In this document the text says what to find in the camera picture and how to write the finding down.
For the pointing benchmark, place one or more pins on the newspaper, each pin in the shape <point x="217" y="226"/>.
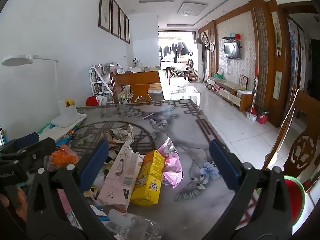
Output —
<point x="117" y="135"/>

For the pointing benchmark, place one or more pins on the wall shelf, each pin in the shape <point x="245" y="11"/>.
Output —
<point x="231" y="38"/>

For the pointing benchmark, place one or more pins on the hanging clothes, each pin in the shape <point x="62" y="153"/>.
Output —
<point x="177" y="48"/>

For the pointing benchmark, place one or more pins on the orange plastic bag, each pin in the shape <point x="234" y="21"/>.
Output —
<point x="62" y="155"/>

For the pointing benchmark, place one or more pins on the pink paper package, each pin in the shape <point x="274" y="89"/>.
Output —
<point x="117" y="180"/>

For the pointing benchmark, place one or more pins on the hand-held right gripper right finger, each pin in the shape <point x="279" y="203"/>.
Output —
<point x="223" y="165"/>

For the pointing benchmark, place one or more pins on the round wall clock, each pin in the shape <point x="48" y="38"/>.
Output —
<point x="212" y="47"/>

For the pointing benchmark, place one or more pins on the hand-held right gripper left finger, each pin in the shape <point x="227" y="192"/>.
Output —
<point x="93" y="162"/>

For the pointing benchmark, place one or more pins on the tall wall scroll painting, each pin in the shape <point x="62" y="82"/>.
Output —
<point x="276" y="33"/>

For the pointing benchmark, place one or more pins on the blue wall poster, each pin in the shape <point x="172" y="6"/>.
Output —
<point x="293" y="45"/>

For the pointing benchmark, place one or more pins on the white book rack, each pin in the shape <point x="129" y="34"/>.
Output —
<point x="98" y="82"/>

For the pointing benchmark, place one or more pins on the large framed wall picture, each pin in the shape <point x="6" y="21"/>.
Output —
<point x="104" y="7"/>

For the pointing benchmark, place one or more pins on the white coffee table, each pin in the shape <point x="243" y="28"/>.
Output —
<point x="186" y="93"/>

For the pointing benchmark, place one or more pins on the wooden bench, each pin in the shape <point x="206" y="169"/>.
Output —
<point x="136" y="78"/>

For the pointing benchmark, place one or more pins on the short wall scroll painting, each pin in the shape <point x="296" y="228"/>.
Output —
<point x="277" y="85"/>

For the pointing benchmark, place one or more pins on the white desk lamp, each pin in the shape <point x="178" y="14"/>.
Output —
<point x="67" y="120"/>

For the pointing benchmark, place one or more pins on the colourful blue children's book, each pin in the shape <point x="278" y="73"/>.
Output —
<point x="68" y="138"/>

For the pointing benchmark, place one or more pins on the small framed star picture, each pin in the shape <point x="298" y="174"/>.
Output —
<point x="243" y="82"/>

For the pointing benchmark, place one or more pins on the red bag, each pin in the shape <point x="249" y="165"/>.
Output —
<point x="91" y="101"/>

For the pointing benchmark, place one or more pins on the white blue wrapper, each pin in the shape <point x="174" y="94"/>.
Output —
<point x="97" y="213"/>

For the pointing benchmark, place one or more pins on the panda plush toy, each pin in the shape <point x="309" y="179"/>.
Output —
<point x="136" y="62"/>

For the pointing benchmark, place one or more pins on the yellow tape roll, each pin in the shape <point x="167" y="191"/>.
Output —
<point x="70" y="103"/>

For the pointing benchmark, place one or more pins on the pink foil bag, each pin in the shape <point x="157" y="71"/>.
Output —
<point x="172" y="162"/>

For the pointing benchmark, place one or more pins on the red round stool green rim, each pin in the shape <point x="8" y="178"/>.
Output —
<point x="295" y="200"/>

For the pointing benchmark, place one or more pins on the square ceiling light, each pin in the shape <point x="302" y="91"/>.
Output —
<point x="192" y="8"/>

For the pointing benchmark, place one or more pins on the low television cabinet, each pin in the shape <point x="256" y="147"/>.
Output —
<point x="230" y="92"/>

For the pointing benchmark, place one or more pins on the clear plastic bag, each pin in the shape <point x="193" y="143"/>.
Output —
<point x="132" y="223"/>

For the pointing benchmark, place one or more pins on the mop with red-white pole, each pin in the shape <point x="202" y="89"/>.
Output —
<point x="255" y="97"/>

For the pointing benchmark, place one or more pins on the stack of papers and magazines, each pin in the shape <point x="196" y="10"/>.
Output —
<point x="47" y="130"/>

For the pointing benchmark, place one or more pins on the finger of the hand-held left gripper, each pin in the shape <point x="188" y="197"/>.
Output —
<point x="27" y="138"/>
<point x="42" y="146"/>

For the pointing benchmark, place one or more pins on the green tissue box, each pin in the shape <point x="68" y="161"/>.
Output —
<point x="220" y="72"/>

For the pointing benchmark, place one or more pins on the wall-mounted television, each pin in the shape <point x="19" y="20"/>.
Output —
<point x="232" y="50"/>

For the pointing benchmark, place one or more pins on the small wooden chair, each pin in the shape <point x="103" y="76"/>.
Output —
<point x="192" y="71"/>

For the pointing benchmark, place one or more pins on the carved wooden chair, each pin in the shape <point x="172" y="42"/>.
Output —
<point x="302" y="150"/>

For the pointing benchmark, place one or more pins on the small framed wall picture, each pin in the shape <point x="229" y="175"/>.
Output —
<point x="127" y="28"/>

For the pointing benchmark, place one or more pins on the balance bike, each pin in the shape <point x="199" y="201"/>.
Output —
<point x="175" y="73"/>

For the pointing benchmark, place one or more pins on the yellow cardboard box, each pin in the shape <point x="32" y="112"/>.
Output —
<point x="147" y="177"/>

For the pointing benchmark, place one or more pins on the red bucket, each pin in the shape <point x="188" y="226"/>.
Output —
<point x="262" y="117"/>

